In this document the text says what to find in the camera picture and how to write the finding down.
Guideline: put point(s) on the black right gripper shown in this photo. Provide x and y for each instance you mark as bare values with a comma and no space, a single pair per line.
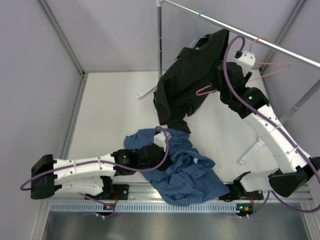
247,76

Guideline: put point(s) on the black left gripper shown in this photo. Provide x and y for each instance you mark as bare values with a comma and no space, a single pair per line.
168,162

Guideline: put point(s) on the blue checked shirt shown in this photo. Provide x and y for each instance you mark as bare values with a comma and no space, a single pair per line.
190,179

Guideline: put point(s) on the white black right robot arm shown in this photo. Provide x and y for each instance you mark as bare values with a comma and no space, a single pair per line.
295,166

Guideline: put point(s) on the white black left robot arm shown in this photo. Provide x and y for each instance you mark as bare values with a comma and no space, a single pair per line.
93,176

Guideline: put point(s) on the black pinstriped shirt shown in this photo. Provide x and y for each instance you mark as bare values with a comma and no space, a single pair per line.
194,68

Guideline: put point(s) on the white left rack foot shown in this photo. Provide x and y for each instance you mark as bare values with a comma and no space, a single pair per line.
145,92

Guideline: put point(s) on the silver clothes rack top bar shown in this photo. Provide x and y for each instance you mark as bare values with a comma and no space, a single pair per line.
246,35

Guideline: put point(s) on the silver right rack pole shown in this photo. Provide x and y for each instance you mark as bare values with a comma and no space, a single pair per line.
312,91

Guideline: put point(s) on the silver rack pole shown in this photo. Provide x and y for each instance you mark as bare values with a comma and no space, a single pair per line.
312,91
159,38

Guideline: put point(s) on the silver left rack pole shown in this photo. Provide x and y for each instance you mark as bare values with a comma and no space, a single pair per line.
159,38

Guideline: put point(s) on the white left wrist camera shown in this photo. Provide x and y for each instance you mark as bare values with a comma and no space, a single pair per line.
161,139

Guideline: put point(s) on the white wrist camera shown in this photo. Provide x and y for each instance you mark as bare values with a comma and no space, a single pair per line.
246,60
161,139

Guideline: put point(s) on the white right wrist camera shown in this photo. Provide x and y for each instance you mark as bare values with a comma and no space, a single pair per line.
246,60

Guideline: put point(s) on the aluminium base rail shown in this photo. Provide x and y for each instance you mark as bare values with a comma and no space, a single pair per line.
145,193

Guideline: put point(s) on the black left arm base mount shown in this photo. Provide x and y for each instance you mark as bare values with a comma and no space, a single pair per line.
118,192

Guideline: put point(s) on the grey slotted cable duct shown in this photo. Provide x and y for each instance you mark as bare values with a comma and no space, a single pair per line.
139,207

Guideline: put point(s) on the blue wire hanger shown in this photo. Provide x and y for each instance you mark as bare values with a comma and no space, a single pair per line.
197,33

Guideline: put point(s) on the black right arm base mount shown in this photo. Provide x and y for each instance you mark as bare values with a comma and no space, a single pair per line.
235,193

